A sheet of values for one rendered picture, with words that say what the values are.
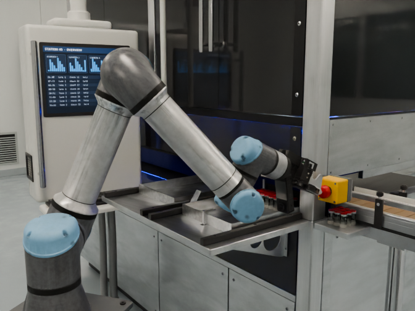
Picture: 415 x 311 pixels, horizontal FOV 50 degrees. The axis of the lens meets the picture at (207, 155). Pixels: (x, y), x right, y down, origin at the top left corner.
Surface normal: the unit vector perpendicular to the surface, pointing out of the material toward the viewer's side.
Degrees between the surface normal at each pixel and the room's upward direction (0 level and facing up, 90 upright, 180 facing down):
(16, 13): 90
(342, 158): 90
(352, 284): 90
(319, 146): 90
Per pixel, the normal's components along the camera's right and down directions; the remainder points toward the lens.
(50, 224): 0.01, -0.96
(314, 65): -0.79, 0.11
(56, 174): 0.54, 0.14
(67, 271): 0.72, 0.12
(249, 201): 0.11, 0.18
